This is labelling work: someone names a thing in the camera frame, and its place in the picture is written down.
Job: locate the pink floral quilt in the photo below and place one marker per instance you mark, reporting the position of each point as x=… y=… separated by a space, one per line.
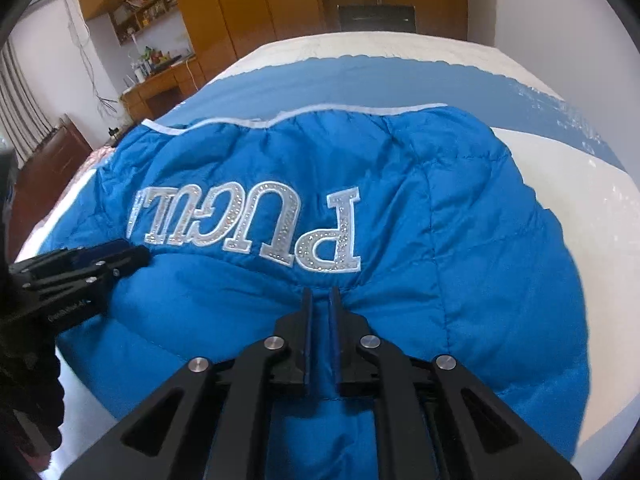
x=102 y=155

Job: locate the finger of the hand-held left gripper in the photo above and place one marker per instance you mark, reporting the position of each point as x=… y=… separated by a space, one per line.
x=115 y=264
x=102 y=251

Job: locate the blue white bedspread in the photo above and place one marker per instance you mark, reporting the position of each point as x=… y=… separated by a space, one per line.
x=350 y=85

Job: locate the black framed panel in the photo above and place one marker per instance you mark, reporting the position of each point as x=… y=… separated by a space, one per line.
x=377 y=17

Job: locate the dark wooden cabinet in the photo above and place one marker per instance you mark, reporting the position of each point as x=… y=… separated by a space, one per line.
x=65 y=140

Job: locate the wooden desk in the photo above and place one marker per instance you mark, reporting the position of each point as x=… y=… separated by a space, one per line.
x=160 y=95

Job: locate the bottles and clutter on desk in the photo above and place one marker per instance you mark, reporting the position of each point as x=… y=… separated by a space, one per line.
x=150 y=62

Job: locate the cream quilted bed sheet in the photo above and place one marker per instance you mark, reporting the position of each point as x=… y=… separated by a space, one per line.
x=375 y=45

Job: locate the blue puffer jacket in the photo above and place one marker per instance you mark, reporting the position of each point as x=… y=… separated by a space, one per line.
x=400 y=210

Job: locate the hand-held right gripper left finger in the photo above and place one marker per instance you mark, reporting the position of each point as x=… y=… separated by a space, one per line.
x=307 y=350

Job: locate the wooden wall shelf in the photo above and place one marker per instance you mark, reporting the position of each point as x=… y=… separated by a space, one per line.
x=130 y=5

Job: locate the striped curtain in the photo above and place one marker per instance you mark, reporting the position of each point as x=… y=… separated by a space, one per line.
x=25 y=105

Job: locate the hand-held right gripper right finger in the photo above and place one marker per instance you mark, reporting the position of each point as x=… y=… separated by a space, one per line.
x=336 y=350

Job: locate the wooden wardrobe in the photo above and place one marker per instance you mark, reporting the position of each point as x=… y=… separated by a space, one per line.
x=240 y=10

